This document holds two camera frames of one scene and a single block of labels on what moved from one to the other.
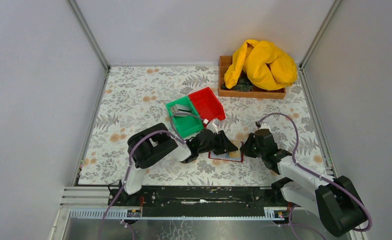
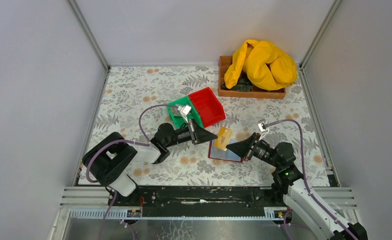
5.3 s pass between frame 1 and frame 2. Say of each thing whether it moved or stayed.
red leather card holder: stayed
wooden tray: stayed
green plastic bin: stayed
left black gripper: moved
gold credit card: moved
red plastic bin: stayed
